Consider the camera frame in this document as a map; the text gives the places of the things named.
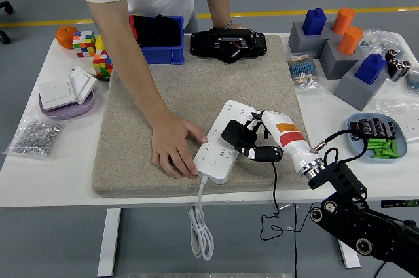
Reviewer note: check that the person's left hand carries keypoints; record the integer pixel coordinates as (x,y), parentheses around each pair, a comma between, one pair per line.
(238,27)

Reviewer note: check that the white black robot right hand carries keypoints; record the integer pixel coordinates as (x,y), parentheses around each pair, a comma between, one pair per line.
(289,137)

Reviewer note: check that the person's right hand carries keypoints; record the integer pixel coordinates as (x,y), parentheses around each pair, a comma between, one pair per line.
(170,145)

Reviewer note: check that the person's right forearm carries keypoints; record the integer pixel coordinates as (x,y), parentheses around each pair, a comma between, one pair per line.
(137,78)

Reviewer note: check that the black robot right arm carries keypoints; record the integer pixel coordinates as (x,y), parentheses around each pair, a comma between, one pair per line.
(343,173)

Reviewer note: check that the black wristband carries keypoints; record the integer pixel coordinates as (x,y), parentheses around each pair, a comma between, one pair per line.
(222,26)

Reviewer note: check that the black electronic device housing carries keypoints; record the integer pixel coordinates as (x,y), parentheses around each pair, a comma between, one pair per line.
(203,42)

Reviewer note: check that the grey holder block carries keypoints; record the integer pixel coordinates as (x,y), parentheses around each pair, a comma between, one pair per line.
(330,65)
(296,42)
(350,91)

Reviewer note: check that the dark brown capacitor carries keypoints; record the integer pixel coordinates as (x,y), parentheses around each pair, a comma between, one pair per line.
(378,126)
(365,127)
(354,127)
(390,129)

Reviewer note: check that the grey-brown mat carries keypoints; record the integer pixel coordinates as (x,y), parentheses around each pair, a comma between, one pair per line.
(196,85)

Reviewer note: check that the bag of striped resistors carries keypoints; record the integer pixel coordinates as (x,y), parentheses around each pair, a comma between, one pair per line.
(302,70)

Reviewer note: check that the blue square peg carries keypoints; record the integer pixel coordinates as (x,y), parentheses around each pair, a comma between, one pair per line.
(314,23)
(370,68)

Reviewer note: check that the blue plastic bin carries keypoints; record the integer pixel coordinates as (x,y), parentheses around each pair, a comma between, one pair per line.
(167,55)

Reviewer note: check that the black and red fabric bundle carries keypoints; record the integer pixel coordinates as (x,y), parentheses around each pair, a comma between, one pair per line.
(160,31)

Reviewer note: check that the small dark hand tool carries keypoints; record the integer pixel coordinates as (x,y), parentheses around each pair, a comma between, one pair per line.
(102,78)

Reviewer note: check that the purple oval tray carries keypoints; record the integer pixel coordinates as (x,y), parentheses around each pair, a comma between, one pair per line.
(70,112)

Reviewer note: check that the orange cylinder peg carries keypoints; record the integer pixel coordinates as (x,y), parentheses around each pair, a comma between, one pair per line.
(343,19)
(350,41)

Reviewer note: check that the colourful puzzle cube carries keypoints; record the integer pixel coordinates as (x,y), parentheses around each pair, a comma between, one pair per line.
(83,44)
(101,63)

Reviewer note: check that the light blue plate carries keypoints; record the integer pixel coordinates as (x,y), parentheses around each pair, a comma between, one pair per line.
(404,147)

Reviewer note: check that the white table leg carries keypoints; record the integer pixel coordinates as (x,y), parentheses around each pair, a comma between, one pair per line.
(108,245)
(348,258)

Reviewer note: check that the black table control panel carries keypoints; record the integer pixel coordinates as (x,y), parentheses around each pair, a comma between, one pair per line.
(399,203)

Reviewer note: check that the clear bag of blue parts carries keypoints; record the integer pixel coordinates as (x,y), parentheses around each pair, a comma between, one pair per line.
(379,41)

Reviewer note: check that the bag of metal nuts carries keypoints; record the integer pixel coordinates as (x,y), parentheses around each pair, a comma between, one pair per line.
(32,137)

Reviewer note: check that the orange fruit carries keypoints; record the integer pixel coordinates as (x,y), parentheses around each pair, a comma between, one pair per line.
(63,37)

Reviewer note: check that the black office chair base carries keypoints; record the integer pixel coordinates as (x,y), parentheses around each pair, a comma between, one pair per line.
(7,7)

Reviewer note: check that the small metal bracket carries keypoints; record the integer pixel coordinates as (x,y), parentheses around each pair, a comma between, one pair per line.
(283,206)

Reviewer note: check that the white wall switch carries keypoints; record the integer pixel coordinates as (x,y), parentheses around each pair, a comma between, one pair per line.
(55,93)
(82,83)

